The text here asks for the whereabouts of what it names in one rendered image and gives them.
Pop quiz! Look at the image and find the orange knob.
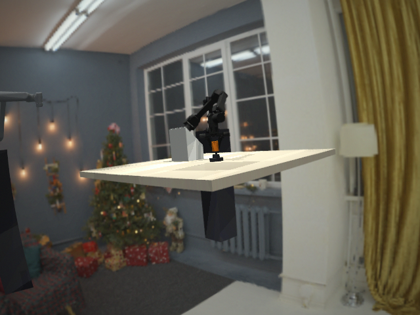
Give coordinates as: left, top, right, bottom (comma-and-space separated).
211, 141, 219, 152

